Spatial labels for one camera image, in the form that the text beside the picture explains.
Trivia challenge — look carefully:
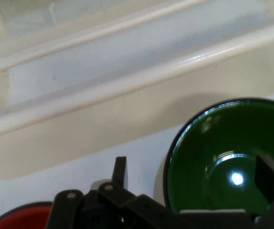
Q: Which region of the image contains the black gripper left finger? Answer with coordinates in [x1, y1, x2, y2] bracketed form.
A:
[46, 156, 173, 229]

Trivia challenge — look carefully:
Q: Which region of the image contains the white plastic dish rack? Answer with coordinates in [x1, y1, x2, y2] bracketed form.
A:
[0, 0, 274, 180]

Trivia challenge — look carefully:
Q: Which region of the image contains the green bowl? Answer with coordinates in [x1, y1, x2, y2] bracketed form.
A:
[163, 97, 274, 215]

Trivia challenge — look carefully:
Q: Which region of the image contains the red bowl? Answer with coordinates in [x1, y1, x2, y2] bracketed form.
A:
[0, 201, 54, 229]

